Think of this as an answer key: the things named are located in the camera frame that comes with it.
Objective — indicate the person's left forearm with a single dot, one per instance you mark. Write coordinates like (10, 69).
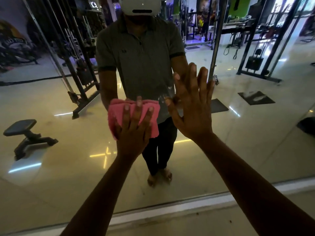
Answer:
(98, 199)

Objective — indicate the person's right hand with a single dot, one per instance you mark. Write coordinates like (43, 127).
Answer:
(195, 115)

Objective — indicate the person's left hand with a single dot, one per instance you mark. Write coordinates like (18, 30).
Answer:
(133, 142)

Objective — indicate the person's right forearm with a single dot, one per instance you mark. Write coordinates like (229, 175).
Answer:
(258, 189)

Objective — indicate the large wall mirror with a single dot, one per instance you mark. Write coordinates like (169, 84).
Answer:
(49, 157)

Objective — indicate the pink cloth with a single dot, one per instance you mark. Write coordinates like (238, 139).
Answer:
(115, 113)

